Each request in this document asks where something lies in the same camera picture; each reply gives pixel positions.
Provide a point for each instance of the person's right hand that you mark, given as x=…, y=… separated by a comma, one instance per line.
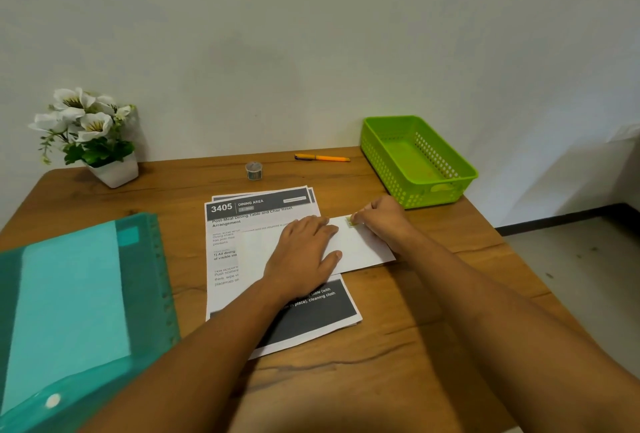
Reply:
x=387, y=222

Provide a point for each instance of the person's left forearm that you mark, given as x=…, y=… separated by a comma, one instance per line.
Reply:
x=200, y=357

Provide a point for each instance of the person's left thumb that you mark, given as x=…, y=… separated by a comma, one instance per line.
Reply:
x=331, y=263

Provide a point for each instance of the person's left hand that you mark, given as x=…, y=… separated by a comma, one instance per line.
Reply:
x=297, y=257

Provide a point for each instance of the printed sheet with dark header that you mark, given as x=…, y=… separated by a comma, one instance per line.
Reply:
x=225, y=196
x=222, y=247

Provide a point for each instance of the white potted artificial flowers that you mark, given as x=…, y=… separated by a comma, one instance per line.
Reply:
x=92, y=142

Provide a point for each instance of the white paper envelope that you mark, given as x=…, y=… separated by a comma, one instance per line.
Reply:
x=360, y=245

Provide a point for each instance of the orange pen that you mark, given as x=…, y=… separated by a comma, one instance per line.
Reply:
x=322, y=158

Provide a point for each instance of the person's right forearm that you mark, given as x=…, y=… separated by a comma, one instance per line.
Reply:
x=505, y=327

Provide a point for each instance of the teal translucent plastic folder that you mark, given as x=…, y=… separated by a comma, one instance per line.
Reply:
x=75, y=307

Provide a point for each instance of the person's right thumb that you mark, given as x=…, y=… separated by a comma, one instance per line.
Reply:
x=361, y=219

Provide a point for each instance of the green plastic mesh basket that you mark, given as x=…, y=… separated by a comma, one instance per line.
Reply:
x=415, y=160

